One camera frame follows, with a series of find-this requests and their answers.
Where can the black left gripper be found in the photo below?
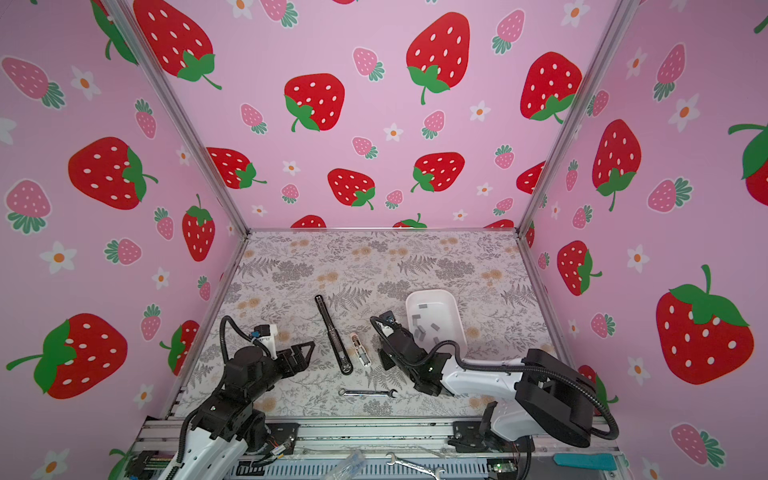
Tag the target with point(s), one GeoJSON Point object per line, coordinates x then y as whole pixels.
{"type": "Point", "coordinates": [302, 363]}

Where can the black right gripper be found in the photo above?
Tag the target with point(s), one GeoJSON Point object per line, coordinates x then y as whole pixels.
{"type": "Point", "coordinates": [382, 356]}

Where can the pink mini stapler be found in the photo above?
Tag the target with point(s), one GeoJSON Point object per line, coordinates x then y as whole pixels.
{"type": "Point", "coordinates": [360, 351]}

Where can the black stapler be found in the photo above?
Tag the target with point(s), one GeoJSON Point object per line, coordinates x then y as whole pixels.
{"type": "Point", "coordinates": [340, 352]}

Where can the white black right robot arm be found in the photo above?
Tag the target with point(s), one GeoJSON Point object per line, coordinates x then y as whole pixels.
{"type": "Point", "coordinates": [537, 394]}

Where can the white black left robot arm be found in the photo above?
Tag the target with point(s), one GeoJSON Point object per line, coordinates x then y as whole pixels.
{"type": "Point", "coordinates": [215, 435]}

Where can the white plastic tray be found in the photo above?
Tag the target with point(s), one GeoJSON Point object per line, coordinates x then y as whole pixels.
{"type": "Point", "coordinates": [443, 310]}

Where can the silver combination wrench on table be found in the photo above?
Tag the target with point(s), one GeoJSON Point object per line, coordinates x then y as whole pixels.
{"type": "Point", "coordinates": [391, 393]}

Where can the clear plastic bag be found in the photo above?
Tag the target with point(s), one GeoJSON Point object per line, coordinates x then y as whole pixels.
{"type": "Point", "coordinates": [348, 468]}

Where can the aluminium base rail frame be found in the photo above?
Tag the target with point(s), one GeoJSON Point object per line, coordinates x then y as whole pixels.
{"type": "Point", "coordinates": [450, 443]}

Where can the silver wrench on rail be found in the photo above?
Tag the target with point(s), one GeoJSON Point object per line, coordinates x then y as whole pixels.
{"type": "Point", "coordinates": [394, 460]}

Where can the teal tool handle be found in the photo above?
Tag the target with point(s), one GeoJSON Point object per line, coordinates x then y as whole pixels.
{"type": "Point", "coordinates": [598, 462]}

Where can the aluminium left rear corner post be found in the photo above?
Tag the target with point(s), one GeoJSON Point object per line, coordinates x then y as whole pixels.
{"type": "Point", "coordinates": [129, 28]}

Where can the aluminium corner post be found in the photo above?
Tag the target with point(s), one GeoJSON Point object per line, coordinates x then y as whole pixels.
{"type": "Point", "coordinates": [616, 29]}
{"type": "Point", "coordinates": [129, 28]}

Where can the aluminium right rear corner post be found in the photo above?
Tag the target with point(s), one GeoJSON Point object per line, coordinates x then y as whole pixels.
{"type": "Point", "coordinates": [616, 29]}

